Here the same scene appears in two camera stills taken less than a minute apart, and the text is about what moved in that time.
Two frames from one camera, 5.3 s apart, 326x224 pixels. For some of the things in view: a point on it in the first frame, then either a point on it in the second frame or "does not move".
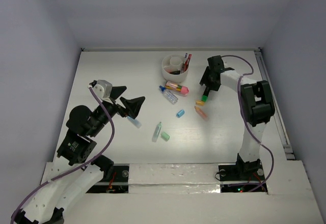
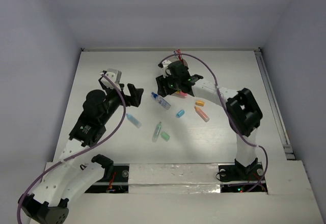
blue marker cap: x=180 y=113 does not move
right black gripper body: x=207 y=79 → x=170 y=84
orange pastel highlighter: x=201 y=112 does not move
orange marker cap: x=199 y=103 does not move
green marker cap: x=165 y=136 does not move
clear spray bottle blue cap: x=171 y=98 → x=161 y=101
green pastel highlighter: x=157 y=132 does not move
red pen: x=189 y=56 → x=180 y=56
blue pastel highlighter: x=135 y=121 does not move
